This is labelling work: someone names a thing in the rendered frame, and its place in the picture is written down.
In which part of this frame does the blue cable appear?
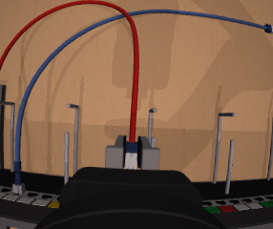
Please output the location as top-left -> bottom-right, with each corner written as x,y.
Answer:
14,10 -> 267,172

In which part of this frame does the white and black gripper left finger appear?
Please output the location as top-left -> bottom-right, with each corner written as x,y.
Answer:
105,135 -> 126,169

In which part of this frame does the red patch cord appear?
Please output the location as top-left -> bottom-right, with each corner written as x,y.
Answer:
0,0 -> 139,142

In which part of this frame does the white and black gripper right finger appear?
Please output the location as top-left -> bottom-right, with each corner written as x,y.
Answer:
137,136 -> 160,170

